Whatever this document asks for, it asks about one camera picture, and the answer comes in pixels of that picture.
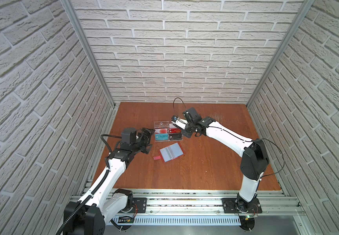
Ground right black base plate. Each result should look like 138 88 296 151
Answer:
221 198 263 214

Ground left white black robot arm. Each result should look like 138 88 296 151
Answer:
57 128 155 235

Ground black cards in organizer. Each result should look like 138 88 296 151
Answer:
169 133 182 140

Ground white red-dot card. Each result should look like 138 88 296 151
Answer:
155 128 168 134

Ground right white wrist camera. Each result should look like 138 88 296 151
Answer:
171 116 188 130

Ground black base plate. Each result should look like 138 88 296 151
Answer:
121 197 147 213
221 198 263 214

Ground teal card in organizer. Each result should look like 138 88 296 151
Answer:
155 133 169 142

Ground right thin black cable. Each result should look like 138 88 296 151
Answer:
173 97 285 178

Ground red leather card holder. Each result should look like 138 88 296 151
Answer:
153 143 185 163

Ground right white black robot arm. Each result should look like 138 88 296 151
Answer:
180 108 269 213

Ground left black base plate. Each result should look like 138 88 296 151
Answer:
121 197 147 213

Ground clear acrylic card organizer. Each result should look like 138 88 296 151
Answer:
154 121 183 142

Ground aluminium mounting rail frame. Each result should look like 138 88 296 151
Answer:
54 187 314 235

